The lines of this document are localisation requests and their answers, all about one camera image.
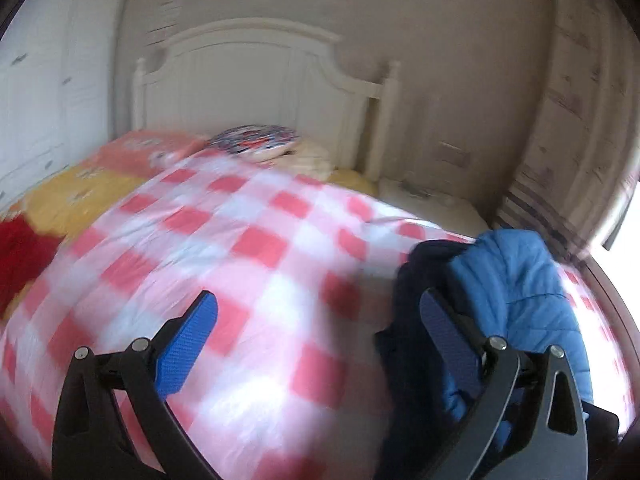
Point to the pink printed pillow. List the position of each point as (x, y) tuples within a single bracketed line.
[(150, 147)]

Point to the red plush cloth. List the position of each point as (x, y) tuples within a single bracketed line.
[(25, 260)]

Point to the red white checked bed sheet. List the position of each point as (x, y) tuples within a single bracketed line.
[(260, 260)]

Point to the patterned round pillow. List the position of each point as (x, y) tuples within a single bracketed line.
[(252, 142)]

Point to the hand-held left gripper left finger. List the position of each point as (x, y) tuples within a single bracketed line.
[(182, 350)]

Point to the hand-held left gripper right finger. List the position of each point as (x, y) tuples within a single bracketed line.
[(452, 347)]

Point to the beige plush blanket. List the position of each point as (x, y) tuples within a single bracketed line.
[(310, 160)]

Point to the yellow printed blanket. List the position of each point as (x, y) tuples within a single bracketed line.
[(75, 200)]

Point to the white wardrobe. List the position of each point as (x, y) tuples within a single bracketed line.
[(50, 85)]

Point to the blue puffer jacket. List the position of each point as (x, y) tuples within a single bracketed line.
[(525, 280)]

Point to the striped printed curtain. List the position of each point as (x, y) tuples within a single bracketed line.
[(575, 110)]

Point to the window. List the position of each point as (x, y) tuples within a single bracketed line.
[(625, 230)]

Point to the white wooden headboard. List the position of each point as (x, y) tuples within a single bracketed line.
[(250, 85)]

